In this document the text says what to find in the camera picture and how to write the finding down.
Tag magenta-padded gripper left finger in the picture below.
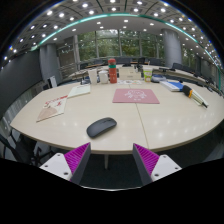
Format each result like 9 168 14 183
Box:
39 142 92 186

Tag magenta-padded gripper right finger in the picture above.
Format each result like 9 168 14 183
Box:
132 143 183 187

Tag black computer mouse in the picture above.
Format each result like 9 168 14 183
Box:
86 116 118 139

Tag pink printed mouse pad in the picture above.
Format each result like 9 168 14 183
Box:
112 88 161 105

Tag red and white magazine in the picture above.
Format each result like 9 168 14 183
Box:
36 94 69 123

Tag white printed paper booklet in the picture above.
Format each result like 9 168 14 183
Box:
67 84 92 99

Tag white paper sheet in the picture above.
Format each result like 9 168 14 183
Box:
191 89 210 108

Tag black handheld microphone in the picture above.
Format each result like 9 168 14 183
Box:
181 85 209 109

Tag blue and white book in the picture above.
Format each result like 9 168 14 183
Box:
159 80 185 93

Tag white standing appliance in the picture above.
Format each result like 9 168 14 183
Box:
49 75 58 89

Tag colourful sticker sheet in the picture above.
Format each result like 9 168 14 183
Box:
117 79 144 86

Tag green and white paper cup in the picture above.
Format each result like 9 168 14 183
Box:
143 68 154 83

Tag long curved conference desk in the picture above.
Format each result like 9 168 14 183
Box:
68 63 224 98

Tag white cardboard box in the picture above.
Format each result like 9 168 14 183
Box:
118 66 142 81

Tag red bottle with green band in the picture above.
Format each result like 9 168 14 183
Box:
107 58 118 84

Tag row of dark office chairs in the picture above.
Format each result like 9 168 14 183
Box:
79 56 216 86

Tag recessed ceiling lights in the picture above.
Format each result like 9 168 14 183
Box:
3 0 222 65

